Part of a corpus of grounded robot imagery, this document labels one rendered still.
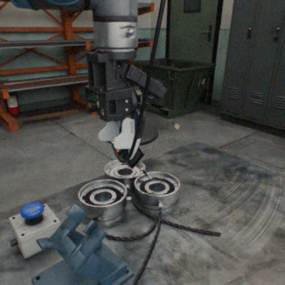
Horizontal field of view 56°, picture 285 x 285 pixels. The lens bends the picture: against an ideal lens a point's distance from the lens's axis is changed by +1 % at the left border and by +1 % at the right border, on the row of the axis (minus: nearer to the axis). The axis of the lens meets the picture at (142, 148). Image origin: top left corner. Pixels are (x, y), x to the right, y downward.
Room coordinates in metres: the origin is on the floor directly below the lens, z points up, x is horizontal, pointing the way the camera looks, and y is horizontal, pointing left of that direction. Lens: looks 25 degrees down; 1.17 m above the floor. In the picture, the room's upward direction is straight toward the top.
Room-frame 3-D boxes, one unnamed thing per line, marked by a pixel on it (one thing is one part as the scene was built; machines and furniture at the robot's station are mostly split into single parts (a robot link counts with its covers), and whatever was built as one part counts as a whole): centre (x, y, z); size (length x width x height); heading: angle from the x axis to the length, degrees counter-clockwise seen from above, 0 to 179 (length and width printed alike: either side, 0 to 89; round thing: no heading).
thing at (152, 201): (0.53, -0.03, 0.82); 0.10 x 0.10 x 0.04
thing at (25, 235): (0.39, 0.20, 0.82); 0.08 x 0.07 x 0.05; 128
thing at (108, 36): (0.50, 0.04, 1.15); 0.08 x 0.08 x 0.05
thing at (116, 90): (0.50, 0.05, 1.07); 0.09 x 0.08 x 0.12; 131
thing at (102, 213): (0.49, 0.09, 0.82); 0.10 x 0.10 x 0.04
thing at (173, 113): (3.99, -0.41, 0.35); 1.04 x 0.74 x 0.70; 38
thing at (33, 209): (0.40, 0.20, 0.85); 0.04 x 0.04 x 0.05
